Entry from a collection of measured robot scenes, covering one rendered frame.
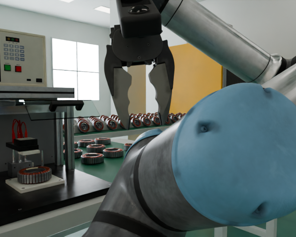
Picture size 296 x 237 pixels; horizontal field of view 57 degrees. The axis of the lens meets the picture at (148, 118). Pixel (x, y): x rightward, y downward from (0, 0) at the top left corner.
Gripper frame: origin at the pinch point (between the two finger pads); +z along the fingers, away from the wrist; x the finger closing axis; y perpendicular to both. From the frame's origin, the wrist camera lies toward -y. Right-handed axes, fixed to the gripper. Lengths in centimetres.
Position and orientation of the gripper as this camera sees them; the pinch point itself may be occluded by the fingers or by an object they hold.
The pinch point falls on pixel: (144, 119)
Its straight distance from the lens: 40.9
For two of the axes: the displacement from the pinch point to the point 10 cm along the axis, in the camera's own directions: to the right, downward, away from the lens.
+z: 1.0, 9.9, 1.3
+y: -1.4, -1.2, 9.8
